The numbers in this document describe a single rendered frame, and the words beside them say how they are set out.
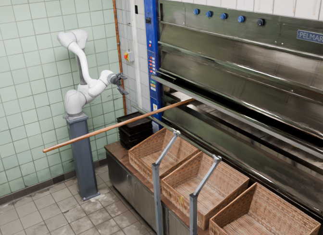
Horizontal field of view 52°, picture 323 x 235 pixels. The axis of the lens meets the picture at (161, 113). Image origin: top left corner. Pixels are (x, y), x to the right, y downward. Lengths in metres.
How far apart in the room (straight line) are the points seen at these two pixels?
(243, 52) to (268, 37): 0.24
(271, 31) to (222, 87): 0.62
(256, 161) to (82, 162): 1.89
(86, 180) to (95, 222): 0.48
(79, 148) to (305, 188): 2.23
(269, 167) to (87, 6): 2.47
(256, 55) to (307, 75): 0.40
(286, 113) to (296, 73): 0.28
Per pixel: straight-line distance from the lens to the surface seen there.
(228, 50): 2.56
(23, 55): 3.69
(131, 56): 3.74
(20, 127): 3.90
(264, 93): 2.42
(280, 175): 2.56
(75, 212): 3.87
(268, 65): 2.32
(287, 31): 2.22
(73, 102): 3.42
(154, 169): 2.71
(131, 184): 3.44
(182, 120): 3.25
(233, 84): 2.60
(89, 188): 3.92
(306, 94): 2.21
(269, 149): 2.53
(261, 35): 2.34
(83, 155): 3.68
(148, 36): 3.36
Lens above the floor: 2.47
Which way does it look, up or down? 26 degrees down
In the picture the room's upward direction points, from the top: 3 degrees counter-clockwise
